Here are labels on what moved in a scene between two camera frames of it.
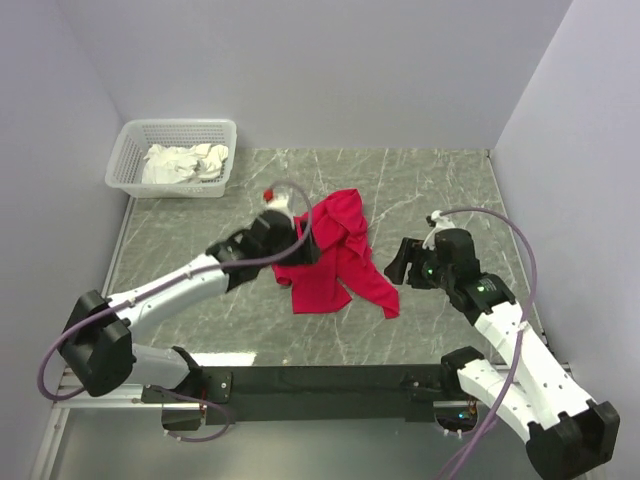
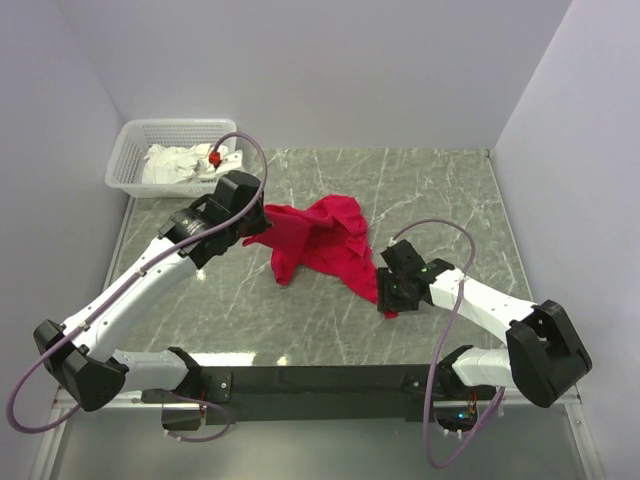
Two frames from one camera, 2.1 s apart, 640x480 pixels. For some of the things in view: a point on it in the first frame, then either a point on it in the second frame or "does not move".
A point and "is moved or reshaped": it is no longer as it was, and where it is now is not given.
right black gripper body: x=436 y=276 -> x=391 y=292
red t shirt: x=341 y=230 is moved or reshaped
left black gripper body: x=304 y=255 -> x=256 y=222
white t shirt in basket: x=183 y=165 does not move
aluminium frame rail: x=72 y=394 does not move
